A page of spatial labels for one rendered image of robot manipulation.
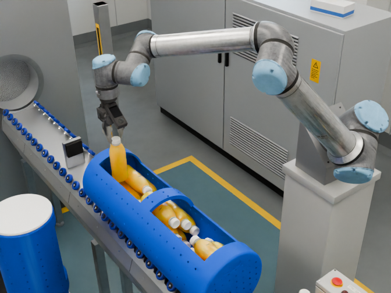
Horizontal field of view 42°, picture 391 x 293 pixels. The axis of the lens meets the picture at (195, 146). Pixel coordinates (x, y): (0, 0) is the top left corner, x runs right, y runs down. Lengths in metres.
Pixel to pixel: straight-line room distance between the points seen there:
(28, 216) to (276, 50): 1.29
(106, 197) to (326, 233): 1.00
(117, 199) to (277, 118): 1.85
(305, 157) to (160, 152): 2.38
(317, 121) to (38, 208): 1.27
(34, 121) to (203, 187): 1.50
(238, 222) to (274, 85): 2.20
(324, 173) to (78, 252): 1.95
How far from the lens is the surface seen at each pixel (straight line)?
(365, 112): 2.14
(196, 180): 4.17
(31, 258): 2.35
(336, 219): 2.40
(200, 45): 1.89
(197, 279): 1.76
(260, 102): 3.78
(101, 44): 2.77
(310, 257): 2.59
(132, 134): 4.85
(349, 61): 3.24
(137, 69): 1.95
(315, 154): 2.30
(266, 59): 1.67
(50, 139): 3.08
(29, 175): 3.55
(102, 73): 2.01
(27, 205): 2.40
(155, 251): 1.92
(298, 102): 1.77
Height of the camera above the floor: 2.46
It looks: 32 degrees down
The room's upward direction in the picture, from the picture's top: 1 degrees counter-clockwise
